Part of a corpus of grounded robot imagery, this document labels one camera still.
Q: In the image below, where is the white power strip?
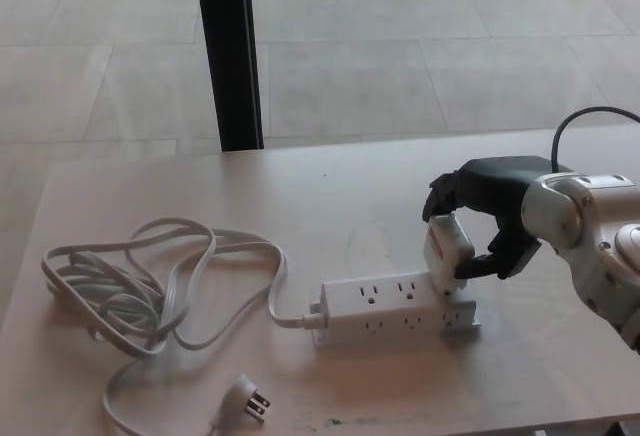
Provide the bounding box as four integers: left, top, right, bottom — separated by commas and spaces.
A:
309, 270, 482, 349

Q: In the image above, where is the white angled wall plug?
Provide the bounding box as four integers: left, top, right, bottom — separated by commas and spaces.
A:
209, 373, 271, 431

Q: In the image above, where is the white charger adapter red label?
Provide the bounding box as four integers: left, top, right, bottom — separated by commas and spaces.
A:
422, 213, 474, 291

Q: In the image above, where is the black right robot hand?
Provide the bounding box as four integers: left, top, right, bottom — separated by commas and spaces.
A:
422, 154, 571, 281

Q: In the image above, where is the black vertical post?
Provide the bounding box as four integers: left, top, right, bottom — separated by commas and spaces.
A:
192, 0, 265, 152

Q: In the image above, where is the white flat power cord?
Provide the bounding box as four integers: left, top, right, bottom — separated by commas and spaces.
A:
40, 218, 329, 436

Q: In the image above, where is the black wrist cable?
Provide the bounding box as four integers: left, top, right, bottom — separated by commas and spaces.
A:
551, 107, 640, 173

